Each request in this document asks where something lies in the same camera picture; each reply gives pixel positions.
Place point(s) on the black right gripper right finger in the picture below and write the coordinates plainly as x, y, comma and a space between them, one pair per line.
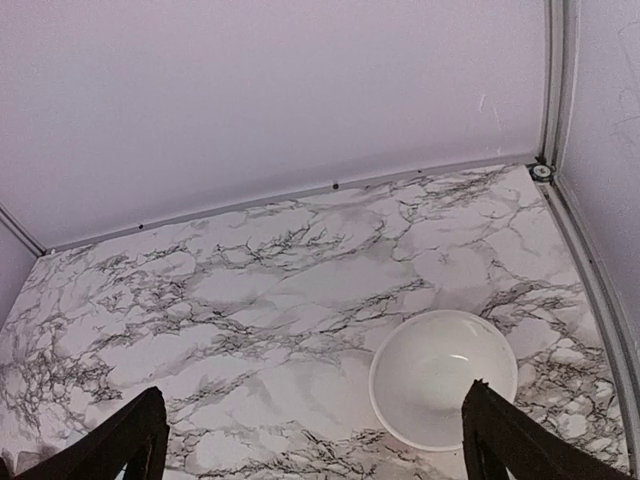
502, 442

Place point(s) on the aluminium frame post right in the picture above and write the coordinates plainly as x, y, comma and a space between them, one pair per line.
562, 35

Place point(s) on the aluminium frame post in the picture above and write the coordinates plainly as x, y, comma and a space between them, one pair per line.
562, 35
21, 233

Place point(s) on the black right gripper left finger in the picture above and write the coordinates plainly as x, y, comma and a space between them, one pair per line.
131, 444

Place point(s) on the aluminium frame post left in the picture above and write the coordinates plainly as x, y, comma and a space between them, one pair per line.
21, 233

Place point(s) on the orange bowl white inside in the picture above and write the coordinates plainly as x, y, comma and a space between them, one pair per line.
423, 370

